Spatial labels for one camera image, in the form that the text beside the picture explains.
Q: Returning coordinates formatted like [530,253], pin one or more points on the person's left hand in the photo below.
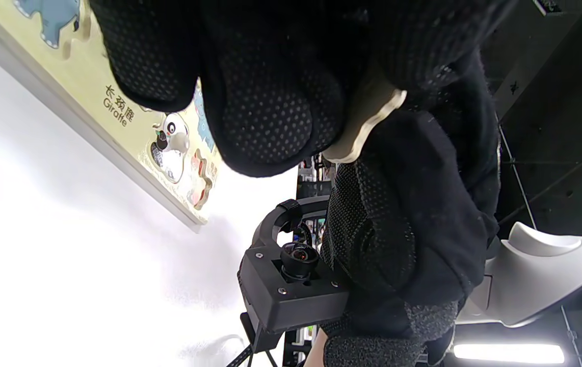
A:
[270,102]

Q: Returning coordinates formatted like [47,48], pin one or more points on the person's right hand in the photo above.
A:
[413,214]

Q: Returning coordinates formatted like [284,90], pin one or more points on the rabbit puzzle piece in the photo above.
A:
[367,120]

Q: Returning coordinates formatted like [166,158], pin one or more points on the panda puzzle piece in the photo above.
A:
[171,148]

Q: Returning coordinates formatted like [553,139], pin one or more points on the wooden animal puzzle frame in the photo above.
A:
[84,81]

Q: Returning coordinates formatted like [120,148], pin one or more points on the person's right forearm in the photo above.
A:
[316,354]

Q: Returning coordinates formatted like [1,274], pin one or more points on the long ceiling light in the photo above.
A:
[510,353]

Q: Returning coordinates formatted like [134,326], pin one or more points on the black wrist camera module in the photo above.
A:
[291,300]

